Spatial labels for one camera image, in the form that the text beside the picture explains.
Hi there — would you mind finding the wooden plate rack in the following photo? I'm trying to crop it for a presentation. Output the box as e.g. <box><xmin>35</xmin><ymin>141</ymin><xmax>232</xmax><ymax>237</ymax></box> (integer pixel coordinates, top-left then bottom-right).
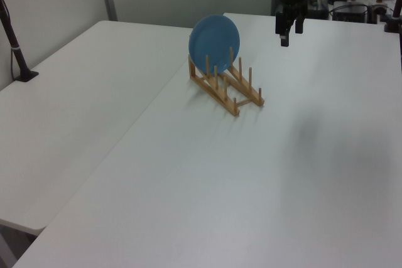
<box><xmin>187</xmin><ymin>46</ymin><xmax>265</xmax><ymax>117</ymax></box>

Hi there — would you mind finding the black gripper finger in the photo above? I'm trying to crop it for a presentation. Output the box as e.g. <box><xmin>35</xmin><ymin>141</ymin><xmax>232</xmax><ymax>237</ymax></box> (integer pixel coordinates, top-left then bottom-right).
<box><xmin>275</xmin><ymin>10</ymin><xmax>290</xmax><ymax>48</ymax></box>
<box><xmin>295</xmin><ymin>10</ymin><xmax>305</xmax><ymax>35</ymax></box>

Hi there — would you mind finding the dark camera stand pole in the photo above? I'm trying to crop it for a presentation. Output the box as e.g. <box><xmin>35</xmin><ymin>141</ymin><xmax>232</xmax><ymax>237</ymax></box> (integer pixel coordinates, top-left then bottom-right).
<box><xmin>0</xmin><ymin>0</ymin><xmax>40</xmax><ymax>82</ymax></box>
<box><xmin>383</xmin><ymin>0</ymin><xmax>402</xmax><ymax>33</ymax></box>

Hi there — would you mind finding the blue plate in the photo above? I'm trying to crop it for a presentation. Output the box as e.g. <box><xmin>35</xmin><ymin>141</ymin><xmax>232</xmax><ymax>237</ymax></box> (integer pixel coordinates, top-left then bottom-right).
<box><xmin>188</xmin><ymin>14</ymin><xmax>241</xmax><ymax>75</ymax></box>

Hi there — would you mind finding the black electronics box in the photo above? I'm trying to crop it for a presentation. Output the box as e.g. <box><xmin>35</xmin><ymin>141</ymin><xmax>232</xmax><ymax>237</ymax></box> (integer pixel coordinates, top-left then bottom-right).
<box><xmin>332</xmin><ymin>4</ymin><xmax>369</xmax><ymax>23</ymax></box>

